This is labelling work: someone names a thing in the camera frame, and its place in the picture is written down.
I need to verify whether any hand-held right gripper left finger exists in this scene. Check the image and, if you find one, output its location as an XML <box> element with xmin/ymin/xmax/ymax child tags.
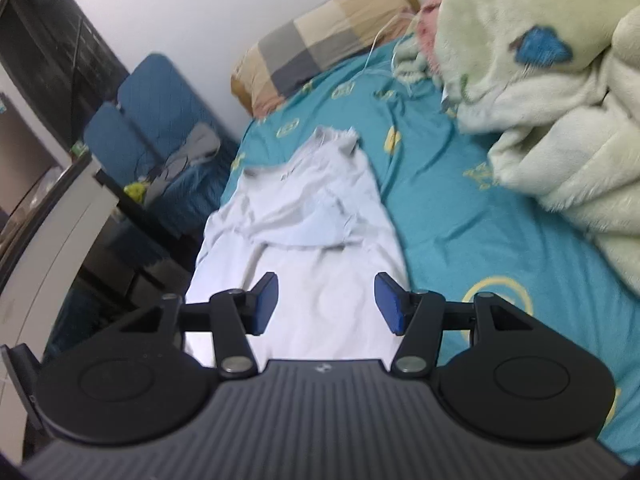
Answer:
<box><xmin>118</xmin><ymin>272</ymin><xmax>280</xmax><ymax>379</ymax></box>

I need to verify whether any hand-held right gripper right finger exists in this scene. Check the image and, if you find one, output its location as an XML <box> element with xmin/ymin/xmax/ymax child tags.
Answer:
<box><xmin>374</xmin><ymin>272</ymin><xmax>538</xmax><ymax>379</ymax></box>

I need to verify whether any white shirt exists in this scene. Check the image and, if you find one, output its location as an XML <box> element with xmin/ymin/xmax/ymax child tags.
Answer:
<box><xmin>184</xmin><ymin>127</ymin><xmax>413</xmax><ymax>368</ymax></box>

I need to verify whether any teal printed bed sheet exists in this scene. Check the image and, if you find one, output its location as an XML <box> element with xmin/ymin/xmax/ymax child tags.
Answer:
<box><xmin>220</xmin><ymin>35</ymin><xmax>640</xmax><ymax>466</ymax></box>

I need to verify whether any black table edge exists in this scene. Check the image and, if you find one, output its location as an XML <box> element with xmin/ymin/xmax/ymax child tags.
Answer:
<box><xmin>94</xmin><ymin>169</ymin><xmax>201</xmax><ymax>240</ymax></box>

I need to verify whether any grey cloth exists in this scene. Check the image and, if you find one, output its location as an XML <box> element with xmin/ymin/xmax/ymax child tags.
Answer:
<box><xmin>144</xmin><ymin>124</ymin><xmax>222</xmax><ymax>202</ymax></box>

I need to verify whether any white cabinet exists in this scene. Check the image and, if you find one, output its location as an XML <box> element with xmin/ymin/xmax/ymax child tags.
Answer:
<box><xmin>0</xmin><ymin>152</ymin><xmax>122</xmax><ymax>366</ymax></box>

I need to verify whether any blue padded chair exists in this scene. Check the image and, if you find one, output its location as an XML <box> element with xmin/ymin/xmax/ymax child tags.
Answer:
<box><xmin>82</xmin><ymin>52</ymin><xmax>241</xmax><ymax>266</ymax></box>

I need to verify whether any checkered beige grey pillow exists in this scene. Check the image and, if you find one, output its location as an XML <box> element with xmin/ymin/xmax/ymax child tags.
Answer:
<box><xmin>231</xmin><ymin>0</ymin><xmax>421</xmax><ymax>120</ymax></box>

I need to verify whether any green plush printed blanket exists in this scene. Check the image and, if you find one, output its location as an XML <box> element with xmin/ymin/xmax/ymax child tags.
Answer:
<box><xmin>392</xmin><ymin>0</ymin><xmax>640</xmax><ymax>306</ymax></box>

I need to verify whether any pink plush blanket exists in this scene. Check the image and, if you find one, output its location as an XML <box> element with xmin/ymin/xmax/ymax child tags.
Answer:
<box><xmin>416</xmin><ymin>0</ymin><xmax>483</xmax><ymax>73</ymax></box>

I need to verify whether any dark window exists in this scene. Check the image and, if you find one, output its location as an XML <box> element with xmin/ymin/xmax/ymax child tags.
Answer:
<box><xmin>0</xmin><ymin>0</ymin><xmax>132</xmax><ymax>153</ymax></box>

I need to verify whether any white cable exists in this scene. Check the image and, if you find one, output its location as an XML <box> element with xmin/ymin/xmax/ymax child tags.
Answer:
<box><xmin>364</xmin><ymin>10</ymin><xmax>426</xmax><ymax>98</ymax></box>

